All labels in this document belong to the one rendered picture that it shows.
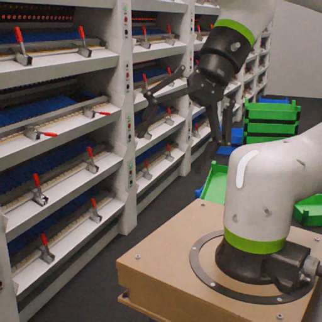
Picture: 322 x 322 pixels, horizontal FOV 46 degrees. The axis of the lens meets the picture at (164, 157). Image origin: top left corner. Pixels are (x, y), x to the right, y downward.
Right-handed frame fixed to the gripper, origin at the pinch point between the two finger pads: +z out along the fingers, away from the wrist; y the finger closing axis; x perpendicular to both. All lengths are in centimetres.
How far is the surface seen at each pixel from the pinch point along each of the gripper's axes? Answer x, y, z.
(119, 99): 67, -10, -18
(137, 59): 74, -11, -38
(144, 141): 90, 10, -13
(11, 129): 33.6, -31.8, 10.9
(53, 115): 46, -25, 1
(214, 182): 99, 52, -15
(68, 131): 45.4, -19.1, 2.9
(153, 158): 112, 22, -12
